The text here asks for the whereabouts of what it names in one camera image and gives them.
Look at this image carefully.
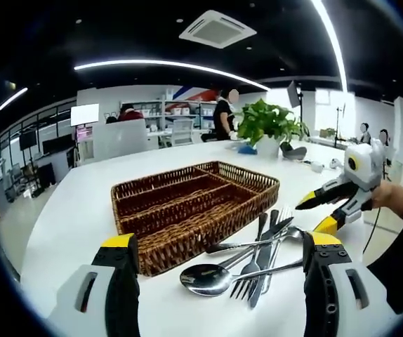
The black desk monitor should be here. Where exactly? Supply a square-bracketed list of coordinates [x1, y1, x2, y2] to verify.
[41, 135, 73, 155]

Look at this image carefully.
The white storage shelf with bins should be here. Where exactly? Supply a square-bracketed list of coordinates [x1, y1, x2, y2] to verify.
[120, 98, 220, 131]

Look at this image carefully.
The silver metal spoon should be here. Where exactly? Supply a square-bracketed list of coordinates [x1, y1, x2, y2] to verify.
[206, 226, 307, 256]
[179, 230, 293, 298]

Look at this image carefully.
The white ceiling air conditioner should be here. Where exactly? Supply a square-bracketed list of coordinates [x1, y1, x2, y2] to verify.
[178, 9, 258, 50]

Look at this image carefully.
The straight ceiling light strip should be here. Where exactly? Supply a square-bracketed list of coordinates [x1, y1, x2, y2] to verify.
[310, 0, 349, 93]

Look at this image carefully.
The white chair back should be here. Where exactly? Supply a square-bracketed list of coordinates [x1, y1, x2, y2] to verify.
[91, 119, 150, 162]

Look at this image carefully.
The brown wicker utensil storage tray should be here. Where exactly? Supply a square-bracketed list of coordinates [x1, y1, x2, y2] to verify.
[110, 160, 282, 278]

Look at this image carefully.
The silver metal knife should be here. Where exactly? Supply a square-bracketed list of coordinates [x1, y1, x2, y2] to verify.
[246, 213, 272, 310]
[257, 209, 296, 267]

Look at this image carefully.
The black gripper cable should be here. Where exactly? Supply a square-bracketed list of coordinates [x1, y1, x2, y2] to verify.
[362, 207, 381, 254]

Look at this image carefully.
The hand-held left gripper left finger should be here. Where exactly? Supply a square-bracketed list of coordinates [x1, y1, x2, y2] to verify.
[48, 233, 141, 337]

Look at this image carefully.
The short ceiling light strip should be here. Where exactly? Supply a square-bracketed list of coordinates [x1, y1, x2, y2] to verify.
[0, 86, 29, 112]

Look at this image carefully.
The black panel on tripod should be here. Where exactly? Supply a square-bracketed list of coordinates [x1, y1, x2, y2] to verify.
[286, 79, 305, 141]

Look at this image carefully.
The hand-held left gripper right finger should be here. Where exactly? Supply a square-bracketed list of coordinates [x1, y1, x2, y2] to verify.
[302, 230, 401, 337]

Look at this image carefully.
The bright white display screen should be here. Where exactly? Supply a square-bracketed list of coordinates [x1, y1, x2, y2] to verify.
[70, 103, 100, 128]

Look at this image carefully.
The long curved ceiling light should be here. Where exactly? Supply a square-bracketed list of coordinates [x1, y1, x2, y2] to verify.
[74, 59, 271, 91]

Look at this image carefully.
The white plant pot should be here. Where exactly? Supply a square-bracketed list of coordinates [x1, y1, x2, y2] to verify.
[256, 135, 282, 159]

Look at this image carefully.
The thin black stand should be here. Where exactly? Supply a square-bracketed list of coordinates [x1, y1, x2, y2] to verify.
[333, 101, 349, 148]

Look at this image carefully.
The white mesh office chair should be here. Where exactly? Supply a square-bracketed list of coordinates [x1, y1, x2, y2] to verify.
[169, 118, 195, 147]

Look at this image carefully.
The green leafy plant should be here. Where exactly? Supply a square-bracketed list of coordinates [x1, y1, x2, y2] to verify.
[234, 98, 310, 148]

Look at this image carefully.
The grey padded device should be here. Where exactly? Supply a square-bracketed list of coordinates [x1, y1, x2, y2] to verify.
[279, 142, 308, 161]

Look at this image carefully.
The person's right hand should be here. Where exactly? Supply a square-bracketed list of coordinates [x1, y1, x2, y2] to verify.
[369, 182, 403, 223]

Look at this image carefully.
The black monitor on stand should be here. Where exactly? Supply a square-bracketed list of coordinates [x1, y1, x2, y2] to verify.
[18, 132, 38, 183]

